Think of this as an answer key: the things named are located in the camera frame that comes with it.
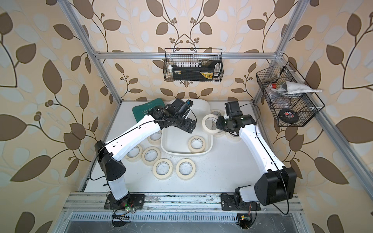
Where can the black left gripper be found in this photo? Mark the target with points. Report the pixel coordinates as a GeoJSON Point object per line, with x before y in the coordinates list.
{"type": "Point", "coordinates": [189, 128]}

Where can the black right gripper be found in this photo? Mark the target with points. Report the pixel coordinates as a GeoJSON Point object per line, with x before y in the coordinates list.
{"type": "Point", "coordinates": [219, 124]}

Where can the cream tape roll five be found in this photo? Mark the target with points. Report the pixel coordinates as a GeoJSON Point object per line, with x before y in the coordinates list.
{"type": "Point", "coordinates": [217, 112]}

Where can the cream tape roll ten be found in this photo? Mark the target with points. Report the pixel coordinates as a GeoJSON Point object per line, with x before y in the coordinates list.
{"type": "Point", "coordinates": [209, 124]}

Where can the cream tape roll two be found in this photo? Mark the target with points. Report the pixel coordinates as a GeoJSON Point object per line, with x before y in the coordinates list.
{"type": "Point", "coordinates": [196, 144]}

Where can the cream tape roll one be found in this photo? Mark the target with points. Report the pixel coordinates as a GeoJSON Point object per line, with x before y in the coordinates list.
{"type": "Point", "coordinates": [185, 169]}

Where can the cream tape roll four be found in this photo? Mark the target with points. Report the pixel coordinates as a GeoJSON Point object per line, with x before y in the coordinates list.
{"type": "Point", "coordinates": [151, 155]}

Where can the cream tape roll three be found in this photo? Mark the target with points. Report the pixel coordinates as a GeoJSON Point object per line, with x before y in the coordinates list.
{"type": "Point", "coordinates": [135, 154]}

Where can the cream tape roll seven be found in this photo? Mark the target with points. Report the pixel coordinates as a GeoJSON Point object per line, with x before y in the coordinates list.
{"type": "Point", "coordinates": [232, 137]}

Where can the cream tape roll nine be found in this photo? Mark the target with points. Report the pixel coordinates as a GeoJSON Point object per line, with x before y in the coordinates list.
{"type": "Point", "coordinates": [219, 134]}

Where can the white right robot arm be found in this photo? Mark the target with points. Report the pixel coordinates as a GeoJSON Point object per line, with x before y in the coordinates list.
{"type": "Point", "coordinates": [277, 182]}

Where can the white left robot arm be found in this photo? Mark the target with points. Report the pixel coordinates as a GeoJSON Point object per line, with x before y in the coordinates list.
{"type": "Point", "coordinates": [110, 154]}

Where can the white plastic storage box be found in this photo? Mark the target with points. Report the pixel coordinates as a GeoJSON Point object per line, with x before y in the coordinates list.
{"type": "Point", "coordinates": [175, 142]}

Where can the cream tape roll eight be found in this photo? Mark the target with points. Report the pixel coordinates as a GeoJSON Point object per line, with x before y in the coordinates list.
{"type": "Point", "coordinates": [155, 138]}

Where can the black yellow box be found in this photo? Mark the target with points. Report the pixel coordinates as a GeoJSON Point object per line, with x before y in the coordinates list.
{"type": "Point", "coordinates": [192, 74]}

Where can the black tape roll red label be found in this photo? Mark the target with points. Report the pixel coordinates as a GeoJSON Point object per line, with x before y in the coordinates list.
{"type": "Point", "coordinates": [288, 116]}

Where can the green tool case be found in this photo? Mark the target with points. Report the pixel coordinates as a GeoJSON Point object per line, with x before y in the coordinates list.
{"type": "Point", "coordinates": [140, 111]}

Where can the grey cloth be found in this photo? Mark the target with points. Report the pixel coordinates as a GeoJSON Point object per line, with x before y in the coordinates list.
{"type": "Point", "coordinates": [293, 88]}

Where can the black wire basket back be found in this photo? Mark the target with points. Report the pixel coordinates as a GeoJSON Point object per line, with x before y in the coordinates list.
{"type": "Point", "coordinates": [193, 57]}

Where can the black wire basket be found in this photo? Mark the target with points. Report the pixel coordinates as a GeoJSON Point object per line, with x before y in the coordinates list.
{"type": "Point", "coordinates": [307, 105]}
{"type": "Point", "coordinates": [193, 57]}

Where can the black wire basket right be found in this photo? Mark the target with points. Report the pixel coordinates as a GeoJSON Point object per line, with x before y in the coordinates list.
{"type": "Point", "coordinates": [307, 105]}

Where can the aluminium frame post right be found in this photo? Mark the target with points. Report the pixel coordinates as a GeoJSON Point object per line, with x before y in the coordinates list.
{"type": "Point", "coordinates": [277, 56]}

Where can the aluminium frame post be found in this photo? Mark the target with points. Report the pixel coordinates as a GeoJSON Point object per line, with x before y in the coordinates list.
{"type": "Point", "coordinates": [277, 56]}
{"type": "Point", "coordinates": [78, 28]}

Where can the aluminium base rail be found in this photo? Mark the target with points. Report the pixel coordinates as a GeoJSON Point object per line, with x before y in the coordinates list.
{"type": "Point", "coordinates": [171, 202]}

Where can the aluminium frame post left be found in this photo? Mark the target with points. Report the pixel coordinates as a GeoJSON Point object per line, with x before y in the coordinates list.
{"type": "Point", "coordinates": [78, 28]}

